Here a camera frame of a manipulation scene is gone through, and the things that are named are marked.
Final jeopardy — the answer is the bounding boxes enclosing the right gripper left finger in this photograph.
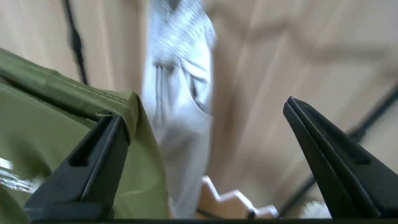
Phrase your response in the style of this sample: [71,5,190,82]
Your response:
[24,114,131,220]

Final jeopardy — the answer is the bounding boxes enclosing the green garment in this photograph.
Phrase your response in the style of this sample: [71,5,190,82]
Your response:
[0,47,171,224]

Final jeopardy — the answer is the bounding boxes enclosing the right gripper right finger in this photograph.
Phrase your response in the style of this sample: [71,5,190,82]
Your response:
[282,95,398,219]

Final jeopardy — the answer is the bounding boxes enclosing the pale grey garment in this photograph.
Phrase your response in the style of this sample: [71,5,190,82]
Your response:
[141,0,218,219]

